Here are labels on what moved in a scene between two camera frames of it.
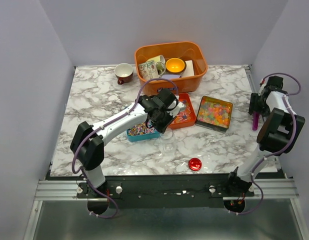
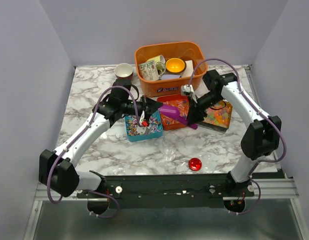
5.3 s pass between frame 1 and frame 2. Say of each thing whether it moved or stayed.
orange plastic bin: stayed
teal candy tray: stayed
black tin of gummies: stayed
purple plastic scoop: moved
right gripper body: moved
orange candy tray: stayed
